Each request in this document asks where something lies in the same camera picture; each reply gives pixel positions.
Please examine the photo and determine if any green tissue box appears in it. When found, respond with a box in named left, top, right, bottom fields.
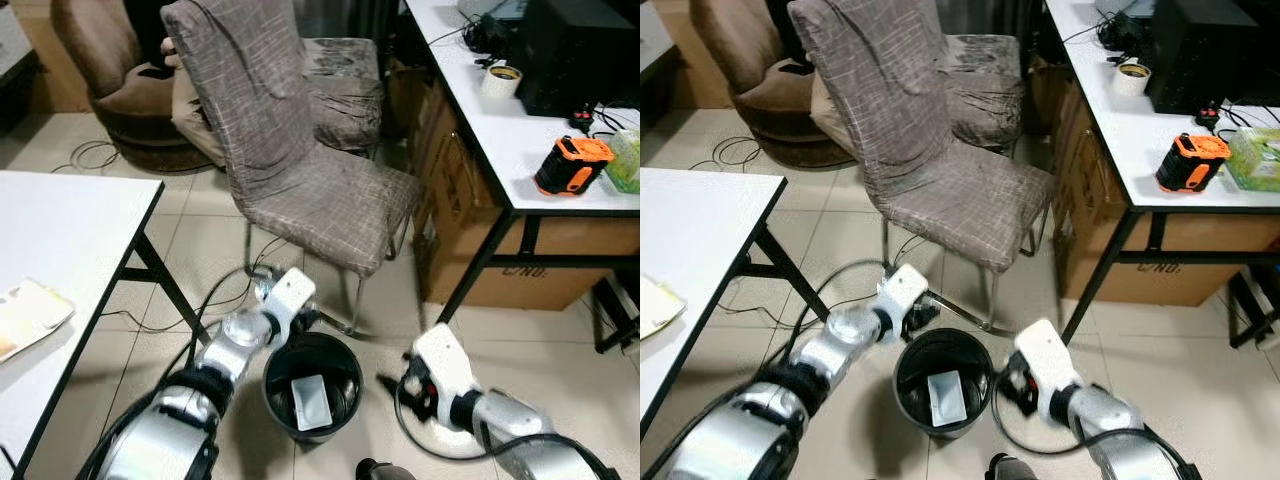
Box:
left=602, top=127, right=641, bottom=194
left=1224, top=126, right=1280, bottom=194

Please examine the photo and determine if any cream tape roll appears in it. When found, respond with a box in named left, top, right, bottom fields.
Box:
left=1111, top=59, right=1154, bottom=98
left=479, top=61, right=524, bottom=100

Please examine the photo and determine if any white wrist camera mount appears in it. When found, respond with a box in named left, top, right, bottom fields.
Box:
left=409, top=323, right=480, bottom=427
left=1014, top=318, right=1084, bottom=422
left=875, top=262, right=930, bottom=347
left=260, top=267, right=318, bottom=343

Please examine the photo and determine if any orange and black tool case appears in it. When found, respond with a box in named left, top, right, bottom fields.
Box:
left=533, top=134, right=617, bottom=197
left=1154, top=131, right=1234, bottom=194

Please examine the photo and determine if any grey patterned seat cushion chair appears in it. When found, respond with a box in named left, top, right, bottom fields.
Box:
left=299, top=37, right=387, bottom=153
left=944, top=34, right=1028, bottom=153

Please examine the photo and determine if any large brown cardboard box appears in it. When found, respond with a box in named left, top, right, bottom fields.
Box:
left=413, top=68, right=641, bottom=312
left=1049, top=68, right=1280, bottom=307

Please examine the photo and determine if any black round rubbish bin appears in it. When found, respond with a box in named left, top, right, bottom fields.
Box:
left=892, top=327, right=996, bottom=440
left=262, top=331, right=365, bottom=445

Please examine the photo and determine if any black computer case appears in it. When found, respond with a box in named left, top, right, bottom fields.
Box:
left=1144, top=0, right=1280, bottom=115
left=514, top=0, right=641, bottom=120

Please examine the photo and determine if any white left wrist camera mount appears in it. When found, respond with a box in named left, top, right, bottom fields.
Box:
left=260, top=267, right=318, bottom=343
left=875, top=262, right=930, bottom=347

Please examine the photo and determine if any flat yellow packaging box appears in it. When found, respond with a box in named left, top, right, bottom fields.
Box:
left=640, top=274, right=688, bottom=342
left=0, top=277, right=77, bottom=364

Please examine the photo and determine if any brown upholstered armchair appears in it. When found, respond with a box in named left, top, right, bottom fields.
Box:
left=50, top=0, right=217, bottom=174
left=689, top=0, right=853, bottom=170

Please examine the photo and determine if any black metal desk frame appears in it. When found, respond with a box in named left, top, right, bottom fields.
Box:
left=434, top=209, right=641, bottom=327
left=1059, top=207, right=1280, bottom=343

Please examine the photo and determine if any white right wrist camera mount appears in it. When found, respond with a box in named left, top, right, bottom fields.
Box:
left=409, top=323, right=480, bottom=427
left=1014, top=318, right=1084, bottom=422

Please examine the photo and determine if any dark robot foot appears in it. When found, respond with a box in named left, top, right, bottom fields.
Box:
left=987, top=452, right=1043, bottom=480
left=354, top=457, right=417, bottom=480

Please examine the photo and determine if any black metal table leg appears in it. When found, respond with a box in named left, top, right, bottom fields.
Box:
left=118, top=233, right=213, bottom=348
left=748, top=224, right=833, bottom=323

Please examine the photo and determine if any grey patterned fabric chair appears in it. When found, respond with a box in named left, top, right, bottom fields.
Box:
left=787, top=0, right=1057, bottom=333
left=159, top=0, right=424, bottom=337

